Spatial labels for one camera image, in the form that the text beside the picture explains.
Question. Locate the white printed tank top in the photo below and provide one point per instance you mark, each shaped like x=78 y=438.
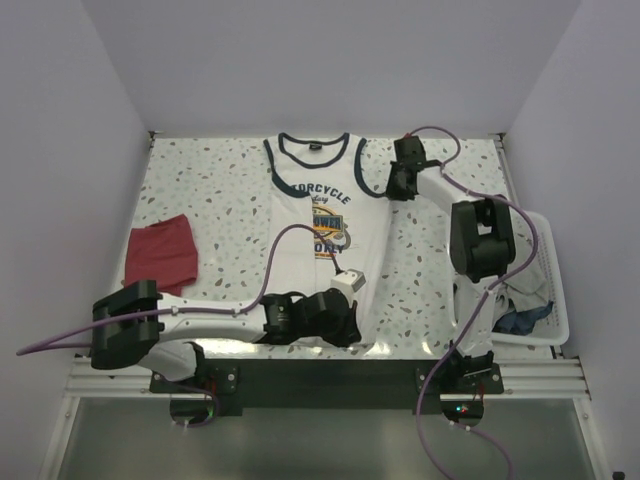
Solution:
x=323 y=215

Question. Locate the white plastic laundry basket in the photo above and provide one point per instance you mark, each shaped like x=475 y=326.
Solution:
x=553 y=330

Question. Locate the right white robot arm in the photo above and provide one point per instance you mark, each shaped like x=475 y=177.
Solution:
x=480 y=246

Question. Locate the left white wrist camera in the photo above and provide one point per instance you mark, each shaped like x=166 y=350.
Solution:
x=349 y=283

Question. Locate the grey garment in basket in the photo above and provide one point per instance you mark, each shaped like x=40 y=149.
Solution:
x=528 y=288

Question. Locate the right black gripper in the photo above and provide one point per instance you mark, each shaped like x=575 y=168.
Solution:
x=391 y=191

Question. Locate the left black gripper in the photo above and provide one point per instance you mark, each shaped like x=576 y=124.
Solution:
x=349 y=333

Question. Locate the blue garment in basket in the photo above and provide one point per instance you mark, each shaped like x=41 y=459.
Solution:
x=521 y=323

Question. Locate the folded dark red tank top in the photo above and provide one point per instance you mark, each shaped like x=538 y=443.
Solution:
x=164 y=252

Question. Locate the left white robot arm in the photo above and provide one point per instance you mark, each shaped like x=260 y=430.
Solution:
x=139 y=326

